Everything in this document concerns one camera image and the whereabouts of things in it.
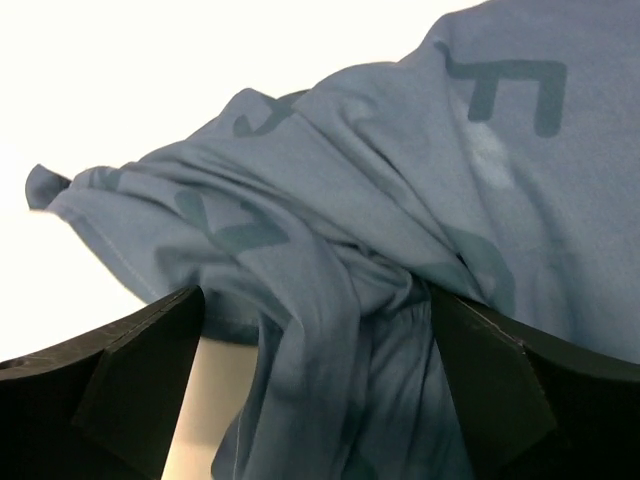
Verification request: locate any blue cartoon print pillowcase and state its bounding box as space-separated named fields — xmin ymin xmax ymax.
xmin=25 ymin=1 xmax=639 ymax=479

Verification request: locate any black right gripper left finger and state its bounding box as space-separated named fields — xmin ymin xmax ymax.
xmin=1 ymin=287 xmax=204 ymax=480

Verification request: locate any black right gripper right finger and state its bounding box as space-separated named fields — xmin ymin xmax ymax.
xmin=430 ymin=287 xmax=639 ymax=479

